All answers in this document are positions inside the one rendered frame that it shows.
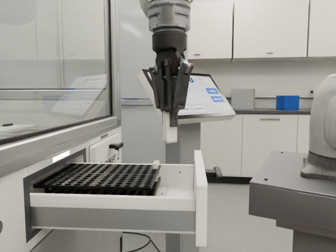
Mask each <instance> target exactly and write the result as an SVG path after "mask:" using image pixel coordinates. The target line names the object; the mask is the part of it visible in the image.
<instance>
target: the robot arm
mask: <svg viewBox="0 0 336 252"><path fill-rule="evenodd" d="M192 2H193V0H139V3H140V7H141V9H142V11H143V12H144V14H145V16H146V17H147V18H148V28H149V31H151V32H152V33H153V35H152V50H153V51H154V52H156V59H155V65H154V67H150V68H149V69H148V71H149V73H150V76H151V81H152V87H153V94H154V101H155V107H156V108H157V109H160V111H161V112H162V126H163V143H166V144H168V143H176V142H177V126H178V112H179V111H180V110H182V109H185V106H186V100H187V94H188V87H189V81H190V75H191V73H192V70H193V68H194V65H193V63H188V62H187V61H186V60H185V55H184V52H185V51H186V50H187V34H186V33H187V32H188V31H189V30H190V28H191V3H192ZM303 162H304V169H302V170H301V171H300V176H301V177H303V178H307V179H320V180H327V181H335V182H336V74H331V75H329V76H328V77H327V78H326V79H324V80H323V81H322V82H321V84H320V85H319V87H318V89H317V91H316V93H315V95H314V98H313V101H312V106H311V112H310V121H309V151H308V156H307V157H304V158H303Z"/></svg>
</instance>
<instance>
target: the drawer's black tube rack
mask: <svg viewBox="0 0 336 252"><path fill-rule="evenodd" d="M152 166H153V165H150V164H93V163H71V164H69V165H67V166H66V167H64V168H62V169H60V170H58V171H57V172H55V173H53V174H51V175H50V176H48V177H46V178H44V179H42V180H41V181H39V182H37V183H35V184H34V185H33V188H44V193H46V194H84V195H123V196H156V194H157V191H158V188H159V185H160V182H161V176H159V178H158V180H157V181H155V182H154V185H153V187H152V189H151V191H149V190H141V186H143V183H144V181H145V179H146V177H147V175H149V172H150V170H151V168H152Z"/></svg>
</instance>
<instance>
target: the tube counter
mask: <svg viewBox="0 0 336 252"><path fill-rule="evenodd" d="M188 91H205V90H204V89H203V87H202V86H201V85H190V84H189V85H188Z"/></svg>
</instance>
